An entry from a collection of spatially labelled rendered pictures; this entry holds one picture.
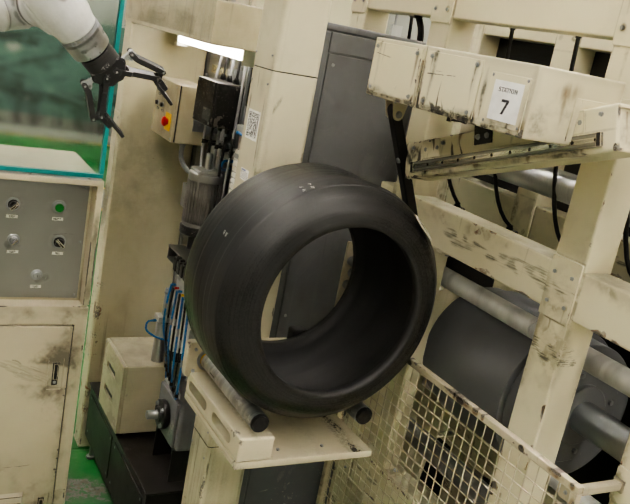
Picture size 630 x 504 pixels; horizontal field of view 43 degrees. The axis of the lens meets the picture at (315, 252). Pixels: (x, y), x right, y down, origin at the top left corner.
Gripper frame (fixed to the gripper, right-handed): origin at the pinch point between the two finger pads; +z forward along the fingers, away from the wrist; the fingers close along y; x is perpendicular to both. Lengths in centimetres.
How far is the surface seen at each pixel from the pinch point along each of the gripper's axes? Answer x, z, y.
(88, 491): 19, 132, -103
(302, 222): -44.7, 13.9, 16.8
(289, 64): 1.3, 11.8, 35.9
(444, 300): -8, 119, 43
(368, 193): -41, 21, 32
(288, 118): -3.1, 22.0, 28.6
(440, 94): -31, 18, 59
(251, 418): -57, 44, -17
